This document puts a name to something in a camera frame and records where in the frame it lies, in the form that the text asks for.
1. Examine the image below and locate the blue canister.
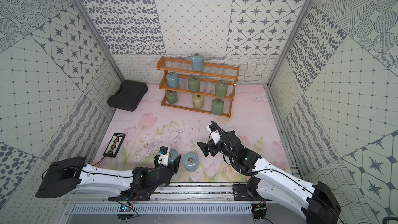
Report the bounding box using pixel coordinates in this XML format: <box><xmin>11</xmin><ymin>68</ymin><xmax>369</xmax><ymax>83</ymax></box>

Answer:
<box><xmin>166</xmin><ymin>72</ymin><xmax>179</xmax><ymax>88</ymax></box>
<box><xmin>190</xmin><ymin>53</ymin><xmax>204</xmax><ymax>71</ymax></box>
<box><xmin>168</xmin><ymin>149</ymin><xmax>179</xmax><ymax>164</ymax></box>
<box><xmin>183</xmin><ymin>152</ymin><xmax>199</xmax><ymax>173</ymax></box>

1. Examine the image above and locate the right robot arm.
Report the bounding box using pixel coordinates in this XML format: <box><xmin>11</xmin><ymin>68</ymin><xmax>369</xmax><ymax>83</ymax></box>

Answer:
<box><xmin>198</xmin><ymin>121</ymin><xmax>342</xmax><ymax>224</ymax></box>

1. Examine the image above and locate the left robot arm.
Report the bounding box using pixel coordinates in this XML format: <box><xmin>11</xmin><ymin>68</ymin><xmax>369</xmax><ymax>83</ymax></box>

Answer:
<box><xmin>35</xmin><ymin>155</ymin><xmax>181</xmax><ymax>201</ymax></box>

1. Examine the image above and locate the wooden three-tier shelf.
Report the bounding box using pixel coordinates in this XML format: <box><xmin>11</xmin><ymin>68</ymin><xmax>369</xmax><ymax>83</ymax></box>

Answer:
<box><xmin>157</xmin><ymin>57</ymin><xmax>239</xmax><ymax>118</ymax></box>

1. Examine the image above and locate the green canister bottom right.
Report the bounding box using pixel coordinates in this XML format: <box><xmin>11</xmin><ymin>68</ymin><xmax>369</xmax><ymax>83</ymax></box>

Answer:
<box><xmin>211</xmin><ymin>98</ymin><xmax>224</xmax><ymax>115</ymax></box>

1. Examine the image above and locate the green canister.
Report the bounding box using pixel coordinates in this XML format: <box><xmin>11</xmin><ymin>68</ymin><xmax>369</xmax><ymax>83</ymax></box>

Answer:
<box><xmin>188</xmin><ymin>76</ymin><xmax>200</xmax><ymax>93</ymax></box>
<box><xmin>211</xmin><ymin>98</ymin><xmax>224</xmax><ymax>115</ymax></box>
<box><xmin>215</xmin><ymin>81</ymin><xmax>228</xmax><ymax>98</ymax></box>
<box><xmin>166</xmin><ymin>90</ymin><xmax>178</xmax><ymax>104</ymax></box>

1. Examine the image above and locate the yellow-green canister bottom centre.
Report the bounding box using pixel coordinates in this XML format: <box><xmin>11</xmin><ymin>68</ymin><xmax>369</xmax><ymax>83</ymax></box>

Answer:
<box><xmin>192</xmin><ymin>94</ymin><xmax>204</xmax><ymax>110</ymax></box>

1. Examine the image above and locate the left controller board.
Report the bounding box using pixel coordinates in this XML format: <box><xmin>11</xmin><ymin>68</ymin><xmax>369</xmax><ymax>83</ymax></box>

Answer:
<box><xmin>117</xmin><ymin>205</ymin><xmax>135</xmax><ymax>221</ymax></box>

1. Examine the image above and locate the controller board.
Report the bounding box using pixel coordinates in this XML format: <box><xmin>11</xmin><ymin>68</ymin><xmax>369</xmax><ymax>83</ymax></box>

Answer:
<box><xmin>117</xmin><ymin>205</ymin><xmax>135</xmax><ymax>221</ymax></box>
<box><xmin>251</xmin><ymin>203</ymin><xmax>267</xmax><ymax>220</ymax></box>

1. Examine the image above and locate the green canister middle right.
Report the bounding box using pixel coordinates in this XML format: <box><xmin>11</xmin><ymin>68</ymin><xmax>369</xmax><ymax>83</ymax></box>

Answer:
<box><xmin>215</xmin><ymin>81</ymin><xmax>228</xmax><ymax>98</ymax></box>

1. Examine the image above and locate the green canister middle centre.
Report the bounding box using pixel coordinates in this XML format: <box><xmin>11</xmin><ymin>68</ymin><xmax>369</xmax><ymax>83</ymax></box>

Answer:
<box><xmin>188</xmin><ymin>76</ymin><xmax>200</xmax><ymax>93</ymax></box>

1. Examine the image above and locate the green canister bottom left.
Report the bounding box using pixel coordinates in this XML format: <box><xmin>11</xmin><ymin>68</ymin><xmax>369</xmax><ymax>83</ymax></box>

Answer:
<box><xmin>166</xmin><ymin>90</ymin><xmax>178</xmax><ymax>104</ymax></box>

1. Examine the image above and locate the black plastic tool case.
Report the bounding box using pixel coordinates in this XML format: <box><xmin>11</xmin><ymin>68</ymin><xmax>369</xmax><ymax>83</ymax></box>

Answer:
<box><xmin>107</xmin><ymin>80</ymin><xmax>148</xmax><ymax>112</ymax></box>

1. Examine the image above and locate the right controller board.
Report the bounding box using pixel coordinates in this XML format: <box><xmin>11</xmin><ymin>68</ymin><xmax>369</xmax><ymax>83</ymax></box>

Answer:
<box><xmin>251</xmin><ymin>203</ymin><xmax>267</xmax><ymax>220</ymax></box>

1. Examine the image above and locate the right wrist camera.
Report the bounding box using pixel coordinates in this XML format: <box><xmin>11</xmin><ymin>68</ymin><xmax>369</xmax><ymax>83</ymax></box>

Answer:
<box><xmin>211</xmin><ymin>131</ymin><xmax>221</xmax><ymax>145</ymax></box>

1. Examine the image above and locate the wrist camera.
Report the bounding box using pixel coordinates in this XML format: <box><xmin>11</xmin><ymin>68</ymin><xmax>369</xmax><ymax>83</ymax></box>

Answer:
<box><xmin>211</xmin><ymin>131</ymin><xmax>221</xmax><ymax>145</ymax></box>
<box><xmin>159</xmin><ymin>146</ymin><xmax>171</xmax><ymax>156</ymax></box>

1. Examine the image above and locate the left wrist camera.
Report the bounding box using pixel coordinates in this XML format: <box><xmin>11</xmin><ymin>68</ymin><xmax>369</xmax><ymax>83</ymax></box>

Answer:
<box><xmin>159</xmin><ymin>146</ymin><xmax>171</xmax><ymax>156</ymax></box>

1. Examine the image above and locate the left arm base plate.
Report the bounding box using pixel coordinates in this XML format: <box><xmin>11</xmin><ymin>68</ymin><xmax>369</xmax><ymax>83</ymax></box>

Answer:
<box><xmin>108</xmin><ymin>185</ymin><xmax>154</xmax><ymax>202</ymax></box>

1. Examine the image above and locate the aluminium mounting rail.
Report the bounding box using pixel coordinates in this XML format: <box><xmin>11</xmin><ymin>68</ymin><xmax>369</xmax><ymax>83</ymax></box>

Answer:
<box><xmin>63</xmin><ymin>183</ymin><xmax>296</xmax><ymax>204</ymax></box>

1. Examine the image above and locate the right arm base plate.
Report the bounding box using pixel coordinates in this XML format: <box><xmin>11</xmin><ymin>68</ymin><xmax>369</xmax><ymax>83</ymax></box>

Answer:
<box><xmin>232</xmin><ymin>183</ymin><xmax>268</xmax><ymax>201</ymax></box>

